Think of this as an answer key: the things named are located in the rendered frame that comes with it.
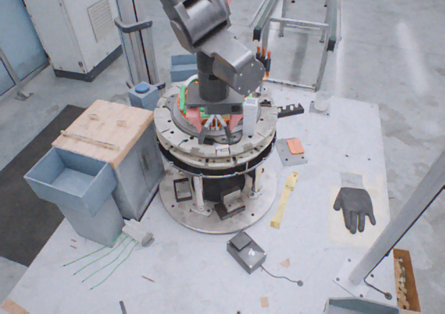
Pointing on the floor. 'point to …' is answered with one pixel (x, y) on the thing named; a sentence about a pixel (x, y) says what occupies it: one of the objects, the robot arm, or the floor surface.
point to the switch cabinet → (74, 24)
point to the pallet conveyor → (334, 35)
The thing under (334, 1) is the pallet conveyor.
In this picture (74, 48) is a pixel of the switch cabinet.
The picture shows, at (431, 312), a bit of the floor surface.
